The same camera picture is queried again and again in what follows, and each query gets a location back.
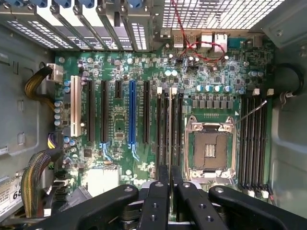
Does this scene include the long black expansion slot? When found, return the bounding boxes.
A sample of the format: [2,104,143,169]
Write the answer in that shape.
[86,80,96,142]
[98,80,111,161]
[142,80,151,144]

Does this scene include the blue serial port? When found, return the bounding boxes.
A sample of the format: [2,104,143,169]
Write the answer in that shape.
[227,37,248,49]

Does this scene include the silver network port block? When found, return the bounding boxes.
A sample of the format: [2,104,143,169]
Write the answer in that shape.
[200,32,228,55]

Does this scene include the black round cable loop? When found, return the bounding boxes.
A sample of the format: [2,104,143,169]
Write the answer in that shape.
[272,62,305,97]

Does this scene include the silver CPU socket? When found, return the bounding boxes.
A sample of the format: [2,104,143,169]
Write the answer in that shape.
[184,115,238,185]

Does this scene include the perforated metal slot cover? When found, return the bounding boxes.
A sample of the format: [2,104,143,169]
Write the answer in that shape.
[130,22,148,51]
[4,20,49,50]
[26,20,74,50]

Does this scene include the thin metal locking lever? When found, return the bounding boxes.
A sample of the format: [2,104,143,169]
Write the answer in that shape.
[235,100,268,125]

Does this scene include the black SATA port block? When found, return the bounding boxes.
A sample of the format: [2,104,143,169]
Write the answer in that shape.
[53,170,73,208]

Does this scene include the red wire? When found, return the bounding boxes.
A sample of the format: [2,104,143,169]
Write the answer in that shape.
[170,0,229,64]

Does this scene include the green motherboard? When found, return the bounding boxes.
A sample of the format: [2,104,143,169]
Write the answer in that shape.
[54,40,274,201]

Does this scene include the grey metal PC case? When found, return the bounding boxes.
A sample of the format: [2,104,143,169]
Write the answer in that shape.
[0,0,307,230]

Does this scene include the black main power connector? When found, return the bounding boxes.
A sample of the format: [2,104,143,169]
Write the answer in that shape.
[47,132,65,158]

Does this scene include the short black expansion slot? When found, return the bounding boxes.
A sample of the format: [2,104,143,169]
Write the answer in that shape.
[114,80,122,99]

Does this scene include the white label sticker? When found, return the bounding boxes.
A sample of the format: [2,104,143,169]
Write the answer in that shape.
[0,176,25,216]

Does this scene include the white cable clip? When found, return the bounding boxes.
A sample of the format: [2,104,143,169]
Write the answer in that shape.
[279,92,297,105]

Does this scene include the black RAM slot white latches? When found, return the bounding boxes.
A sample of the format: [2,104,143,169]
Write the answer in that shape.
[171,87,178,167]
[258,88,275,199]
[155,87,164,182]
[244,88,261,197]

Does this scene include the yellow and black wire bundle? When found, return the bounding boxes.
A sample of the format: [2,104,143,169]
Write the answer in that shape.
[24,66,56,112]

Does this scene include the braided yellow wire bundle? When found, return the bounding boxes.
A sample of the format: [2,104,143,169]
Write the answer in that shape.
[20,150,52,219]

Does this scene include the white expansion slot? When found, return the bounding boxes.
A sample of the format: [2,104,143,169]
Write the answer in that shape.
[70,75,83,138]

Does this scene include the silver USB port block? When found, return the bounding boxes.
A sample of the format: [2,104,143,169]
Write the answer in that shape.
[172,32,198,49]

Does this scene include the white power connector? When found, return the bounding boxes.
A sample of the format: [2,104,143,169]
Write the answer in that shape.
[46,63,65,82]

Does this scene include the blue expansion slot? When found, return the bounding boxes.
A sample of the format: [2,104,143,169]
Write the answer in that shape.
[127,80,141,161]

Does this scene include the silver chipset heatsink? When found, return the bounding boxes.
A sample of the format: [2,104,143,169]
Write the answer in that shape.
[83,167,121,197]

